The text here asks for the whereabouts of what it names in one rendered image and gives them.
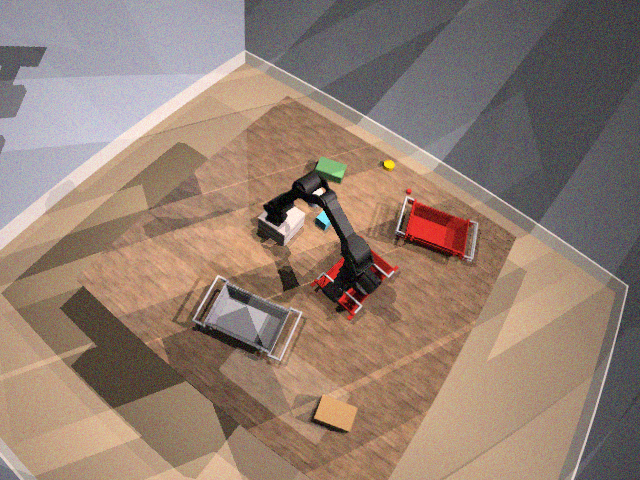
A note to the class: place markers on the green block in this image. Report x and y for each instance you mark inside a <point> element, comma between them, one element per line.
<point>330,169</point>

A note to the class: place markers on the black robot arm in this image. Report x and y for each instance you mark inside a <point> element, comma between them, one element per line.
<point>354,248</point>

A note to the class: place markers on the teal cube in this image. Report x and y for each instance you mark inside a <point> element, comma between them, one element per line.
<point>322,221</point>

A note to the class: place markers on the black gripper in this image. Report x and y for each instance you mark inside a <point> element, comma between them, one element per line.
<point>342,281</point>

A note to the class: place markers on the orange rectangular block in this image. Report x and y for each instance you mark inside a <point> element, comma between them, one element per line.
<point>334,413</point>

